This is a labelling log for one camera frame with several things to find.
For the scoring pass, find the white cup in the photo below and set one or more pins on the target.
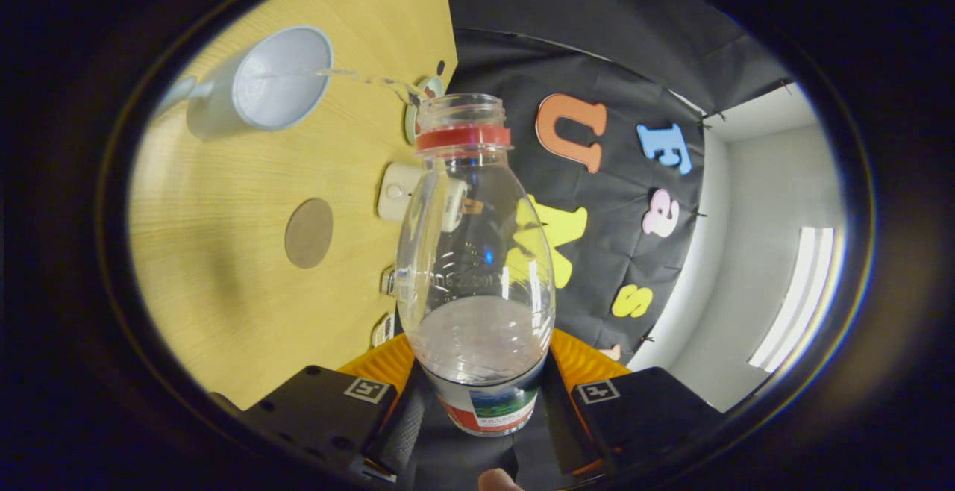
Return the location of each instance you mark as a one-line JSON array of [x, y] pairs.
[[283, 80]]

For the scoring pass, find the small metal container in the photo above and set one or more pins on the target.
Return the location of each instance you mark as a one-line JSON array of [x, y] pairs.
[[389, 282]]

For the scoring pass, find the white toaster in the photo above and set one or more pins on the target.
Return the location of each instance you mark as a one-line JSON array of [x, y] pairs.
[[392, 192]]

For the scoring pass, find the large ceiling light panel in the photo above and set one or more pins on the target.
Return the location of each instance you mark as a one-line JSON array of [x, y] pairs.
[[798, 297]]

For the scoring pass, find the white divided dish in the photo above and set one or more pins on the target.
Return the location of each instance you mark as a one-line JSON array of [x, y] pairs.
[[382, 330]]

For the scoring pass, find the clear plastic juice bottle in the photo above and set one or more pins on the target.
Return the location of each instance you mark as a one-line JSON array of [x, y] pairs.
[[477, 252]]

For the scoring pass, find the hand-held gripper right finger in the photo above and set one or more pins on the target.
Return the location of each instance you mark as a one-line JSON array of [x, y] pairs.
[[563, 416]]

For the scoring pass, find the pale green plate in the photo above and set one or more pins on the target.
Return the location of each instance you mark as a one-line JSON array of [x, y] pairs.
[[410, 122]]

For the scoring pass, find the clear juice stream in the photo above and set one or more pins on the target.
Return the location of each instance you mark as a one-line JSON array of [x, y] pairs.
[[351, 74]]

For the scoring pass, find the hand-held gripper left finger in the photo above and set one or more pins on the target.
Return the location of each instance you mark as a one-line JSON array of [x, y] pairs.
[[403, 431]]

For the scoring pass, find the wooden table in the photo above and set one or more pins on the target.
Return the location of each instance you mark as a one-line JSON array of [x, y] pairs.
[[224, 252]]

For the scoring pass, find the black backdrop cloth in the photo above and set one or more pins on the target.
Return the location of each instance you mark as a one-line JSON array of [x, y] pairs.
[[634, 43]]

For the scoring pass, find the brown round coaster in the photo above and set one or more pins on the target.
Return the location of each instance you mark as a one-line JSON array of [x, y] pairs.
[[309, 233]]

